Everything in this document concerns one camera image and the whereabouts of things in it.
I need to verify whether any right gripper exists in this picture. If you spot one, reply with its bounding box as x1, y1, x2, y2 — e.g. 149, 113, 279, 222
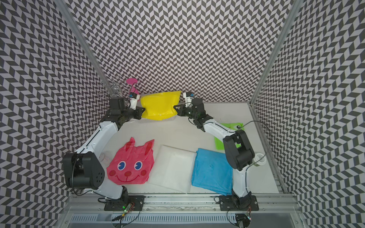
173, 104, 198, 119

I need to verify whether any yellow raincoat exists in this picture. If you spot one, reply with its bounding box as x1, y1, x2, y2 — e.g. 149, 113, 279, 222
140, 91, 181, 121

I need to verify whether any pink bunny raincoat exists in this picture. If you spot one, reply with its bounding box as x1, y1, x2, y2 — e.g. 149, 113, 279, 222
106, 137, 155, 185

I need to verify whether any white raincoat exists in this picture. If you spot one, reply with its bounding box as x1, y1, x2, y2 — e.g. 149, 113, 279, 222
148, 145, 196, 193

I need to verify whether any blue raincoat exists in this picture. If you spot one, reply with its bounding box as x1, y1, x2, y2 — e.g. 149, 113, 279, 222
192, 148, 232, 196

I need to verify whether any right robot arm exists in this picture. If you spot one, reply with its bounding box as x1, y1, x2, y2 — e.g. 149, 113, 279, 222
174, 98, 255, 201

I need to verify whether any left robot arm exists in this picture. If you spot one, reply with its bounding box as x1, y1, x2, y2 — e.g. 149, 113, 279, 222
62, 95, 145, 200

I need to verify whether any green frog folded raincoat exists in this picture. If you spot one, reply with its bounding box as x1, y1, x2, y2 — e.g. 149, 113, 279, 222
214, 123, 244, 151

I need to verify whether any pink plastic wine glass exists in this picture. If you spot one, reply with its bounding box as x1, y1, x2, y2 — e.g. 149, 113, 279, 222
126, 78, 140, 97

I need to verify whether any chrome glass holder stand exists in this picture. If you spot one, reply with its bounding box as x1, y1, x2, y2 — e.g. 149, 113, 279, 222
98, 77, 124, 98

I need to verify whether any white tape roll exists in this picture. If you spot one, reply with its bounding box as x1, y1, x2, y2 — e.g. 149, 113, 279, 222
253, 153, 267, 167

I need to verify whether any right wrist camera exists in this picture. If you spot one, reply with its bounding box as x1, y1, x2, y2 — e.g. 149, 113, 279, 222
183, 92, 194, 108

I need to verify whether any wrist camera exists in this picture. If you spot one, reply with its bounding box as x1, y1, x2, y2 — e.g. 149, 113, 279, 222
183, 92, 194, 108
129, 93, 140, 110

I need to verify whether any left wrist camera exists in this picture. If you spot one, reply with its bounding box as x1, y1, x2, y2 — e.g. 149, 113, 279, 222
129, 93, 140, 110

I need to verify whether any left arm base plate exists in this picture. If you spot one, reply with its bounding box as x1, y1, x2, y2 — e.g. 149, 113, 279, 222
104, 195, 145, 211

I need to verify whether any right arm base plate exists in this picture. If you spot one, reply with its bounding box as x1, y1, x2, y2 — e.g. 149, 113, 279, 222
218, 194, 259, 211

